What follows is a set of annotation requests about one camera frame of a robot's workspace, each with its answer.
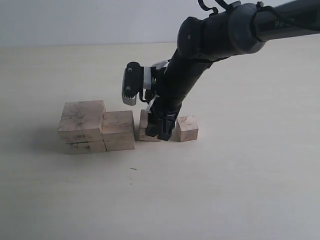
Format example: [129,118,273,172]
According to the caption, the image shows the second largest wooden cube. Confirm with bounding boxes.
[101,110,136,152]

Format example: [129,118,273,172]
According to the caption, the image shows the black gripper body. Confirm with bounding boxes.
[148,50,213,125]

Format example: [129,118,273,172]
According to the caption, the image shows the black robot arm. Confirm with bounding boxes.
[145,0,320,141]

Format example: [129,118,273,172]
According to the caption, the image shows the medium small wooden cube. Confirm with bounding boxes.
[138,109,161,142]

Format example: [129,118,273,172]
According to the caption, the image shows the black cable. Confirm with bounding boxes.
[197,0,296,28]

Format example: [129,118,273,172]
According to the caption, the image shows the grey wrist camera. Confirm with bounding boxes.
[121,61,153,106]

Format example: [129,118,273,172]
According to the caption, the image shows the smallest wooden cube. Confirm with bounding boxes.
[177,115,199,142]

